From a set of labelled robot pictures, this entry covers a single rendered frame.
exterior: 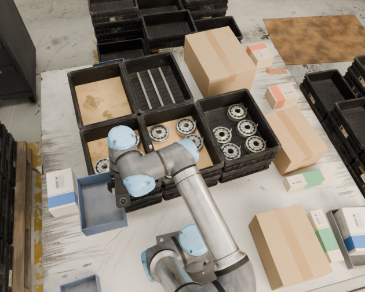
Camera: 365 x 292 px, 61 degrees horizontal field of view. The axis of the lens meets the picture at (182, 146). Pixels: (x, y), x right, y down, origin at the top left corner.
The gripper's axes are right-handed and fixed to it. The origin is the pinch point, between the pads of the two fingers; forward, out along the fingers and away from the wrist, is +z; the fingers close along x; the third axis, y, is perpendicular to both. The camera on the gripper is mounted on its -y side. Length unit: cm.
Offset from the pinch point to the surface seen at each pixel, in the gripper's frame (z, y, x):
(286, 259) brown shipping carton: 17, -29, -64
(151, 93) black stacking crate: 26, 72, -24
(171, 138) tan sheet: 25, 39, -30
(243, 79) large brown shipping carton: 17, 73, -79
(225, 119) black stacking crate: 21, 47, -61
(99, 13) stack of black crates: 54, 186, -2
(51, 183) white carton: 38, 27, 30
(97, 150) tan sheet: 30, 39, 7
